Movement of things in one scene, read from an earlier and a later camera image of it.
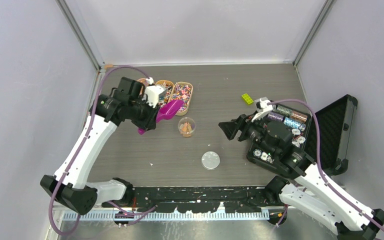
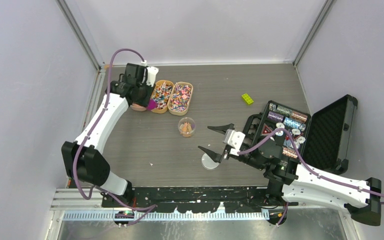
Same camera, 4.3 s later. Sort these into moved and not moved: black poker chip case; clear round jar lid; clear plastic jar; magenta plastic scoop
Moved: magenta plastic scoop
Not moved: clear round jar lid; clear plastic jar; black poker chip case
